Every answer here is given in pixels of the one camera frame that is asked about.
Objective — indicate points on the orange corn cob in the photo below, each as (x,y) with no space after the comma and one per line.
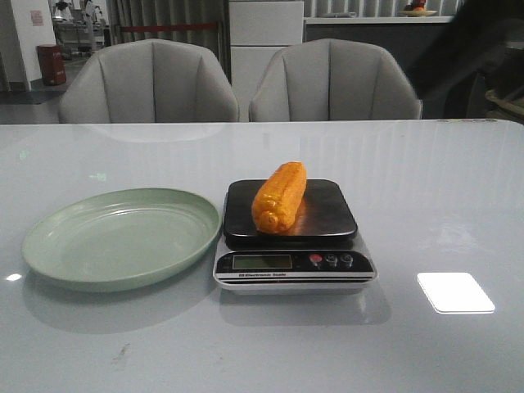
(277,202)

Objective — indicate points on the dark robot arm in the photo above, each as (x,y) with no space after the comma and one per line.
(471,57)

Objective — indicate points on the black silver electronic kitchen scale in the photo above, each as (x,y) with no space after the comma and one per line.
(323,251)

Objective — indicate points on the grey upholstered chair right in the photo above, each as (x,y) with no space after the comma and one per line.
(330,80)

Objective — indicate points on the grey upholstered chair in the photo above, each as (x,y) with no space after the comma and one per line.
(150,81)
(330,80)

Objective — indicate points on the light green round plate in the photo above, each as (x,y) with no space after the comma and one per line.
(122,240)

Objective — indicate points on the grey upholstered chair left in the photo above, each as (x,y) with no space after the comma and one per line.
(150,81)

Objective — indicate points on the white drawer cabinet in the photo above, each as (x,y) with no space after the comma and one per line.
(258,29)

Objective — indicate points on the dark grey counter cabinet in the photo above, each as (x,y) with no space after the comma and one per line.
(406,39)

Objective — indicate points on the fruit bowl on counter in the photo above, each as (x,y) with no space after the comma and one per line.
(416,8)

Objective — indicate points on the red bin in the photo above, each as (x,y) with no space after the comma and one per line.
(51,64)

